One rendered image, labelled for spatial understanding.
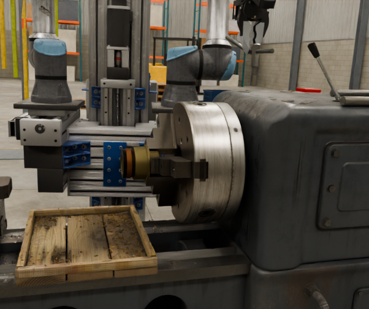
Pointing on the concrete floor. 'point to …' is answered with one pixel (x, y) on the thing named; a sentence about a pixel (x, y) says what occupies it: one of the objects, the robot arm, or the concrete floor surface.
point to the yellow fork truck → (155, 70)
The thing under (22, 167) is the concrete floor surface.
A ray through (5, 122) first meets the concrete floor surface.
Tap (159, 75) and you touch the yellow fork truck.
